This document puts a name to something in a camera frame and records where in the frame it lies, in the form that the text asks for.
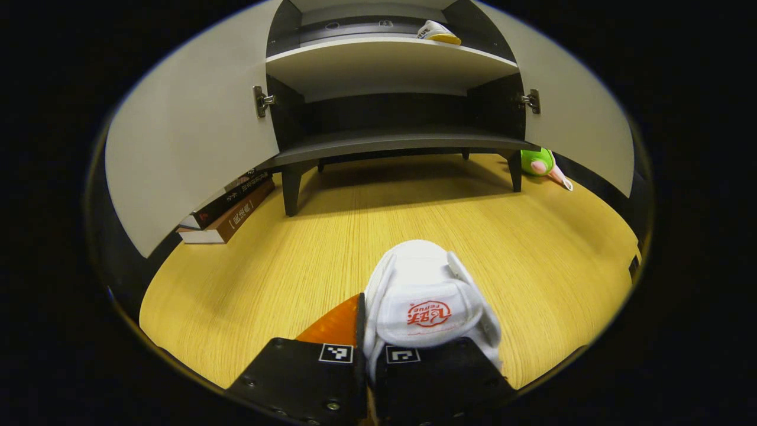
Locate green plush toy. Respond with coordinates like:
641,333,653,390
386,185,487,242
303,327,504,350
520,148,574,192

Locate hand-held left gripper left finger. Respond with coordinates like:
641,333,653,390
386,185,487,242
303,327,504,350
225,293,368,426

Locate light grey cabinet door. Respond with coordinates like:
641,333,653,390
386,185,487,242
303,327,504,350
105,0,282,258
473,0,636,199

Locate grey shoe cabinet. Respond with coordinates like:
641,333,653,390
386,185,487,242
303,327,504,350
260,0,536,217

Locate black book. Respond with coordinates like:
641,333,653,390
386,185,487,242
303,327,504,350
192,172,273,230

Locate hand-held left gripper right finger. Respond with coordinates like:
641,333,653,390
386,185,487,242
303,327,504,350
370,337,520,426

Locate brown book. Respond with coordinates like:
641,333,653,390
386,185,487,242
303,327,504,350
177,179,276,244

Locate white canvas shoe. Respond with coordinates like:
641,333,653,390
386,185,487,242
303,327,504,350
362,240,503,385
417,20,462,46

